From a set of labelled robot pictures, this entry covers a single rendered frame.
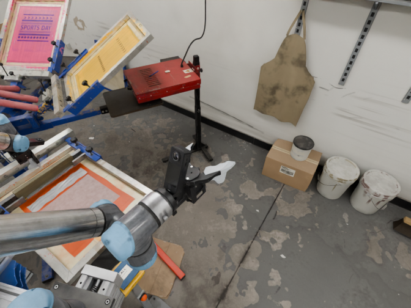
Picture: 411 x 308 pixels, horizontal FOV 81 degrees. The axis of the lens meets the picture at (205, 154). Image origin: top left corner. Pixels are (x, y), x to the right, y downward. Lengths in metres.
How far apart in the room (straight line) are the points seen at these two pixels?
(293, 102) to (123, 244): 2.27
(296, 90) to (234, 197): 1.23
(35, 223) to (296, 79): 2.27
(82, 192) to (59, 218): 1.04
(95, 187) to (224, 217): 1.33
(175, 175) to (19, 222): 0.31
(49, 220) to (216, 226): 1.97
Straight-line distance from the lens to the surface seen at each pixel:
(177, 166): 0.56
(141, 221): 0.55
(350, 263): 2.61
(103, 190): 1.59
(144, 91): 2.07
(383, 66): 2.39
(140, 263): 0.65
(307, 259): 2.47
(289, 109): 2.64
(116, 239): 0.54
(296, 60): 2.42
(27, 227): 0.57
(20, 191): 1.70
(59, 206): 1.64
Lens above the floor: 2.16
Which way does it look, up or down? 46 degrees down
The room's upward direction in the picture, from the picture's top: straight up
